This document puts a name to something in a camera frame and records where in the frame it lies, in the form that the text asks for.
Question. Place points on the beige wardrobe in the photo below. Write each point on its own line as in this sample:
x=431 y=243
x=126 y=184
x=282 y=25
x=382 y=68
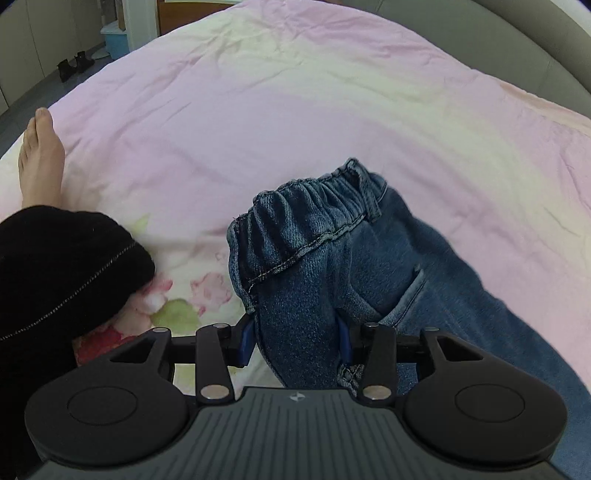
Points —
x=41 y=41

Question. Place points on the blue denim pants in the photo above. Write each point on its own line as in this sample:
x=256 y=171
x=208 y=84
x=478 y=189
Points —
x=369 y=277

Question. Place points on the person's bare foot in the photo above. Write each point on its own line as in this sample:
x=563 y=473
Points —
x=40 y=161

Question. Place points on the person's black trouser leg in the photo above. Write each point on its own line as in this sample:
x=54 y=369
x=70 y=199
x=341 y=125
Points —
x=55 y=277

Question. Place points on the blue plastic bin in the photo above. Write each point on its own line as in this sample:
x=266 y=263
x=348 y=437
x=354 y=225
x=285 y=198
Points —
x=114 y=41

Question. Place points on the pink floral blanket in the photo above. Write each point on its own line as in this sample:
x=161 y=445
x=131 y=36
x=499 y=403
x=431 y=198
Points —
x=277 y=115

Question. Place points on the grey padded headboard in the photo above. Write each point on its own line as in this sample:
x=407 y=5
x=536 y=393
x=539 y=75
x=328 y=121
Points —
x=531 y=41

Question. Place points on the wooden cabinet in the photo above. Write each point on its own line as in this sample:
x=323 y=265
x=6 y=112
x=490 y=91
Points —
x=184 y=14

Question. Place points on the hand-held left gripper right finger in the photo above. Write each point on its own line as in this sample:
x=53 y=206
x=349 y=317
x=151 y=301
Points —
x=343 y=344

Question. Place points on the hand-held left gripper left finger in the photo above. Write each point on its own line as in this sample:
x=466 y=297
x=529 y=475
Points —
x=246 y=342

